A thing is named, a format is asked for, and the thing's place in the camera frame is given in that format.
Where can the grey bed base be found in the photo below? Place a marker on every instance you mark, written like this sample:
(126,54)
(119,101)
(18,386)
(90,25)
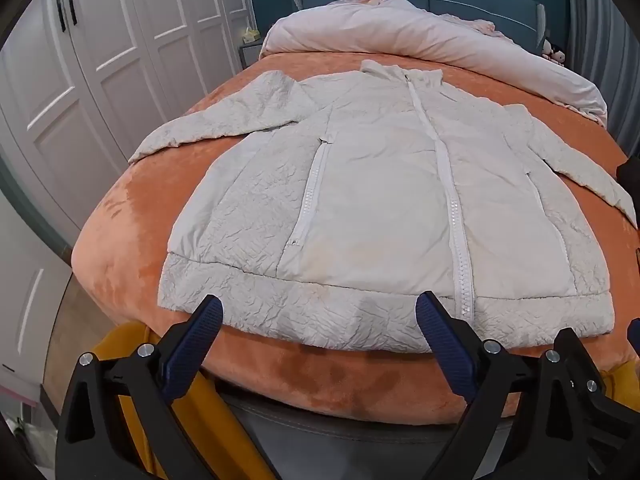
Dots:
(310,440)

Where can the yellow cloth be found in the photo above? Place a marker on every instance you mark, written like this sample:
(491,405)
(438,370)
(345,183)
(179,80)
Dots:
(130,410)

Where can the yellow tissue box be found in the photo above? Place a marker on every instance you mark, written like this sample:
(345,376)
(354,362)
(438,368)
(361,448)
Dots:
(250,35)

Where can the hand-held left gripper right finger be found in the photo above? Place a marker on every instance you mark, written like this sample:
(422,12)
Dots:
(442,337)

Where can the orange plush bed sheet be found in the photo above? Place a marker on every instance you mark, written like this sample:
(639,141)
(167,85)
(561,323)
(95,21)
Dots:
(320,385)

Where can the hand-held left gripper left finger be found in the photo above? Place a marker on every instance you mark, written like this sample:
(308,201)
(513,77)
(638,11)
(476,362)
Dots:
(202,327)

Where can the pale pink duvet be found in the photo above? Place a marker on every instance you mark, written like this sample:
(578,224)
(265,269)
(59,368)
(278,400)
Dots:
(400,35)

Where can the white door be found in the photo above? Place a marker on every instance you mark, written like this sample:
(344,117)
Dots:
(30,320)

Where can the white panelled wardrobe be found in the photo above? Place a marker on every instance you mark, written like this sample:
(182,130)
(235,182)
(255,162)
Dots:
(115,60)

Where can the white quilted zip jacket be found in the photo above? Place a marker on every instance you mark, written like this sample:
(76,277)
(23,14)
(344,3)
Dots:
(380,200)

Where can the black and white plush toy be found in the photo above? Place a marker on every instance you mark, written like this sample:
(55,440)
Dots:
(554,52)

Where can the grey curtain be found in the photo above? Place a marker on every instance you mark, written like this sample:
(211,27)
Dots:
(605,45)

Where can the grey nightstand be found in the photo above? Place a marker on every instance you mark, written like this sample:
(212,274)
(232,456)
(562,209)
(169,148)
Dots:
(250,55)

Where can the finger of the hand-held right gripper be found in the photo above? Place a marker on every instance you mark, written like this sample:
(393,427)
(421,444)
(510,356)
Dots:
(592,380)

